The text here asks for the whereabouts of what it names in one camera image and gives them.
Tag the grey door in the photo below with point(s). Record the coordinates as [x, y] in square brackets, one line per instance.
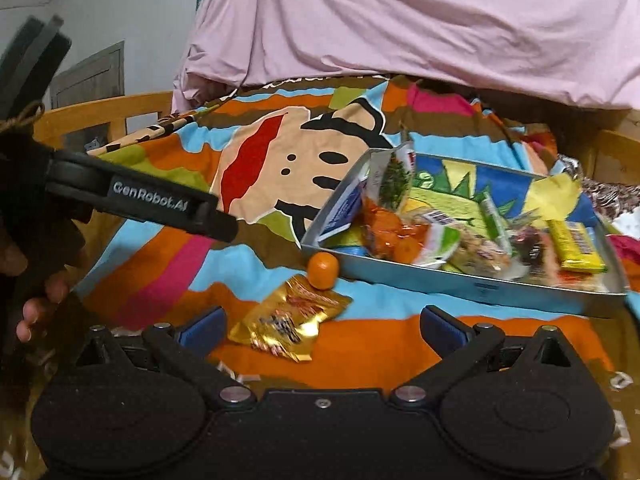
[90, 75]

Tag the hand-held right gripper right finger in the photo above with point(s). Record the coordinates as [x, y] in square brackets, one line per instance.
[442, 332]

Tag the red label rice cracker packet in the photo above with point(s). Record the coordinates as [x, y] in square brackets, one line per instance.
[575, 280]

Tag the orange snack packet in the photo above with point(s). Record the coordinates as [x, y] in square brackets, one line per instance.
[390, 232]

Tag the small orange mandarin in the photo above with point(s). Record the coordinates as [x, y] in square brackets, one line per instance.
[322, 271]

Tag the cartoon printed blanket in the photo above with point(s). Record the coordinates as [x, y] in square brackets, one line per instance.
[200, 270]

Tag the dark grey flat object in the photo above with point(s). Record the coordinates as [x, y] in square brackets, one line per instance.
[35, 65]

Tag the clear pastry packet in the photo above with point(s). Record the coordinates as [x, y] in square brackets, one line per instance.
[475, 252]

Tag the leaf print snack packet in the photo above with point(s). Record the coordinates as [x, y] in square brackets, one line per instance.
[395, 180]

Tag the pink bed sheet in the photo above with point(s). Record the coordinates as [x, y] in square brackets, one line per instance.
[425, 25]

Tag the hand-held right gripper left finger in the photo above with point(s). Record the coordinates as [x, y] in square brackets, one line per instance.
[202, 332]

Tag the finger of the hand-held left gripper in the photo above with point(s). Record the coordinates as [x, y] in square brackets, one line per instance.
[222, 227]

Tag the brown twine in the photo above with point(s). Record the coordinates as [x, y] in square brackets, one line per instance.
[25, 115]

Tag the metal tin box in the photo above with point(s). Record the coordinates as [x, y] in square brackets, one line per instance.
[475, 290]

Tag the person's left hand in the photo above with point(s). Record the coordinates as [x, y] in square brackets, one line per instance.
[35, 230]

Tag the floral satin quilt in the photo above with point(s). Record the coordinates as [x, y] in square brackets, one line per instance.
[610, 195]

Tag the clear green label snack packet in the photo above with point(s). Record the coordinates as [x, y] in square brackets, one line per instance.
[530, 247]

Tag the yellow snack packet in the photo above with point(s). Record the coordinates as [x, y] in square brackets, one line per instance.
[575, 245]

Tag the tiger striped cloth strip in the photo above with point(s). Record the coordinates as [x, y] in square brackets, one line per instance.
[145, 132]

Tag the blue and white snack packet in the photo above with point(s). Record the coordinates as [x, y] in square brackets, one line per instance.
[342, 210]

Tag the gold snack packet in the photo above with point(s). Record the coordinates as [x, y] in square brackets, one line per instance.
[285, 315]

